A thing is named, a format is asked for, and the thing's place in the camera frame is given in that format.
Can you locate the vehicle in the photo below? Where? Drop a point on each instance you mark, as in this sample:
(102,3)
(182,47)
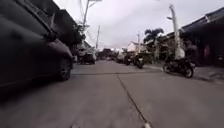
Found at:
(87,57)

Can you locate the palm tree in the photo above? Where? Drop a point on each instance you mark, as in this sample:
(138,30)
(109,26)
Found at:
(153,35)

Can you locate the robot's own part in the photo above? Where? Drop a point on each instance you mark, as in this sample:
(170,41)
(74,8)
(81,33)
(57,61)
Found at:
(146,125)

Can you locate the grey concrete road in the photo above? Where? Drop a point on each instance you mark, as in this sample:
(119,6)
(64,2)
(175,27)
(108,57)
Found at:
(100,96)

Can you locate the dark roofed building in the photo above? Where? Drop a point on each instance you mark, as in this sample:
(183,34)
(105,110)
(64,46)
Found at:
(206,36)

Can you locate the street lamp pole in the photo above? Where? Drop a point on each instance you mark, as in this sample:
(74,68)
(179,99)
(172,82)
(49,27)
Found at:
(86,13)

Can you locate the dark parked car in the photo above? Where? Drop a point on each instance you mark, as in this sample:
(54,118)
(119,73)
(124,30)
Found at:
(26,50)

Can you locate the thin utility pole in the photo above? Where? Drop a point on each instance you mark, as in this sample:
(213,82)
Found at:
(97,36)

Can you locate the black motorcycle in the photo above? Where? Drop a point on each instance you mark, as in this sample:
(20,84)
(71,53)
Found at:
(180,66)

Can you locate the white concrete pole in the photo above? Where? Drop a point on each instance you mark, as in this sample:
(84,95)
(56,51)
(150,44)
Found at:
(175,30)

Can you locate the pale building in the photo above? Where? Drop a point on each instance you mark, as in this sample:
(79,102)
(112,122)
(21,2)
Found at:
(134,47)

